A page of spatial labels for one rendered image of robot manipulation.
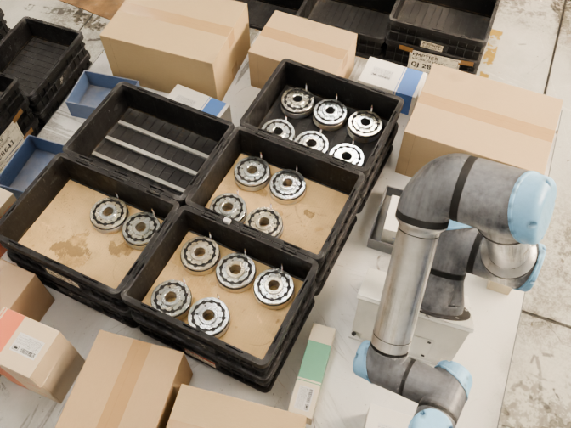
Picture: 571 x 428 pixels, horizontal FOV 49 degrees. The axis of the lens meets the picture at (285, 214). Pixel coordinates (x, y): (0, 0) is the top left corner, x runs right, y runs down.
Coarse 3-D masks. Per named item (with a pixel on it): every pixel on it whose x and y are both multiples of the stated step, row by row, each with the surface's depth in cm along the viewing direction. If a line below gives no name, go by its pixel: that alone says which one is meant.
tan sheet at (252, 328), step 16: (176, 256) 167; (176, 272) 164; (256, 272) 164; (192, 288) 162; (208, 288) 162; (272, 288) 161; (240, 304) 159; (256, 304) 159; (288, 304) 159; (208, 320) 157; (240, 320) 157; (256, 320) 157; (272, 320) 157; (224, 336) 154; (240, 336) 154; (256, 336) 154; (272, 336) 154; (256, 352) 152
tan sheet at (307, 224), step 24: (216, 192) 178; (240, 192) 178; (264, 192) 178; (312, 192) 177; (336, 192) 177; (288, 216) 173; (312, 216) 173; (336, 216) 173; (288, 240) 169; (312, 240) 169
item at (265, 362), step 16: (192, 208) 163; (224, 224) 160; (160, 240) 158; (256, 240) 158; (304, 256) 155; (128, 288) 151; (304, 288) 150; (128, 304) 150; (144, 304) 148; (160, 320) 149; (176, 320) 146; (288, 320) 146; (208, 336) 144; (240, 352) 143; (272, 352) 142
